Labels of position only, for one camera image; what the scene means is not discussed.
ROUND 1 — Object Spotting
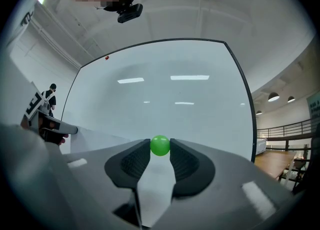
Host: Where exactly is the black-framed whiteboard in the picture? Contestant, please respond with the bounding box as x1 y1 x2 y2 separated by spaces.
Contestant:
60 38 258 163

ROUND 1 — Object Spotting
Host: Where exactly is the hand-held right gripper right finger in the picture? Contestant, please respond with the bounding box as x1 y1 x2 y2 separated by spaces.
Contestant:
149 137 305 230

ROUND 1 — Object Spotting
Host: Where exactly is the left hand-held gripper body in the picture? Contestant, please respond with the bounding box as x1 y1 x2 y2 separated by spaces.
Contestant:
21 81 66 147

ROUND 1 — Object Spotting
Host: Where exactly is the black head-mounted camera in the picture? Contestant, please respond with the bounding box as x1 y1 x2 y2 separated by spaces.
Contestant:
116 3 144 24

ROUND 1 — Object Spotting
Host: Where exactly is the green round magnet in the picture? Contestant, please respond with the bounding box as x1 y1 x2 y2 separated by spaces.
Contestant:
149 135 171 157

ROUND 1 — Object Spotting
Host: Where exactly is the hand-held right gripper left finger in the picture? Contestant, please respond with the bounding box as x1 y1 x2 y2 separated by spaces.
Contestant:
56 138 152 230

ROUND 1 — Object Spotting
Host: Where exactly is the black metal railing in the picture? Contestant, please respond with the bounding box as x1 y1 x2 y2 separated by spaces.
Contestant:
256 118 318 141

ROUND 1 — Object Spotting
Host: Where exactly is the person's left hand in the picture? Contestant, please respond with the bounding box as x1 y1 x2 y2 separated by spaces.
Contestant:
57 133 70 146

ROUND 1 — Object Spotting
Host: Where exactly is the green wall sign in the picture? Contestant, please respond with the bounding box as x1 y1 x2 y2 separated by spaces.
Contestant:
306 93 320 119

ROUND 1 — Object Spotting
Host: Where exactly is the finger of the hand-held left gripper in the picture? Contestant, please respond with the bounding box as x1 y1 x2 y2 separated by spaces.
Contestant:
51 120 79 135

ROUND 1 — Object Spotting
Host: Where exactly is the wooden table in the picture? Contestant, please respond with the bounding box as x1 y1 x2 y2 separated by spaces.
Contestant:
253 149 298 181

